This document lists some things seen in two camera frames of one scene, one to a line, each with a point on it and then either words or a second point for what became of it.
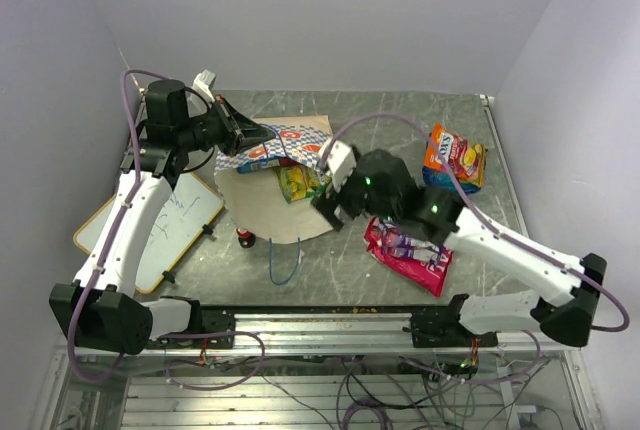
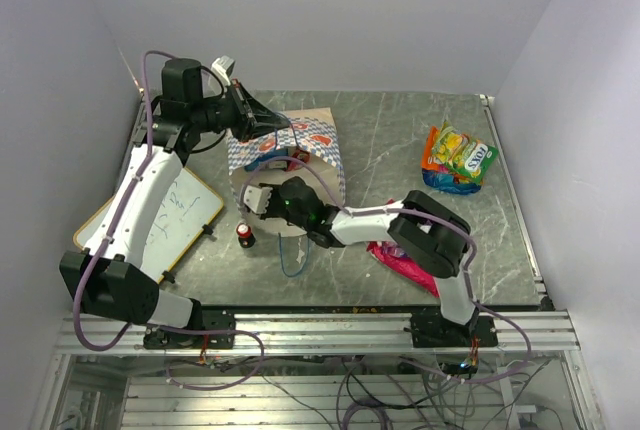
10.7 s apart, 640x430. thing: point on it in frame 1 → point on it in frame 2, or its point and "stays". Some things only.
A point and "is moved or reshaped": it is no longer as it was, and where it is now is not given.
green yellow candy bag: x=299 y=183 → x=460 y=152
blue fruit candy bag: x=441 y=179 stays
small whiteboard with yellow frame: x=191 y=208 stays
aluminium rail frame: x=321 y=334 stays
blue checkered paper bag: x=256 y=199 is moved or reshaped
